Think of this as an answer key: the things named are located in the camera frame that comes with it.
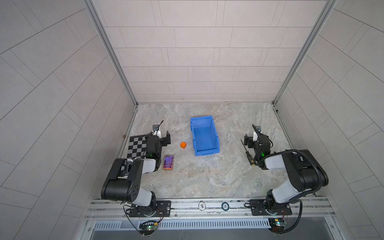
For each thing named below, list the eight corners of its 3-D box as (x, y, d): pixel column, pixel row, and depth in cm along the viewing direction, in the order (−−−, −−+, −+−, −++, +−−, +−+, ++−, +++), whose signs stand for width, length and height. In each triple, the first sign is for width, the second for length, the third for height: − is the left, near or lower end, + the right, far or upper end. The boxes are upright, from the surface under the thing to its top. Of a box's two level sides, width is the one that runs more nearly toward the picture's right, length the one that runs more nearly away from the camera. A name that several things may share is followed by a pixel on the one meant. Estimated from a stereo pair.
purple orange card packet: (162, 169, 85) (162, 168, 84) (164, 156, 91) (164, 154, 89) (173, 169, 85) (172, 168, 84) (174, 156, 91) (174, 154, 89)
